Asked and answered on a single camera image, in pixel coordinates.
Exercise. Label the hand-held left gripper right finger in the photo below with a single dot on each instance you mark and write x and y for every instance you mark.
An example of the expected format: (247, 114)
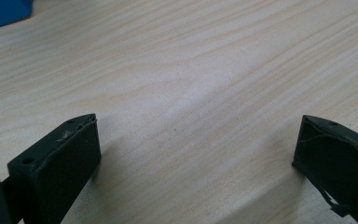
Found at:
(341, 165)

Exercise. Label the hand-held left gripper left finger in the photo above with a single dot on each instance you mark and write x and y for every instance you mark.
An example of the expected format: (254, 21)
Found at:
(59, 168)

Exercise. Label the thick blue book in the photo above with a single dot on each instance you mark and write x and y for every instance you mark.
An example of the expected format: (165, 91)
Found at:
(3, 11)

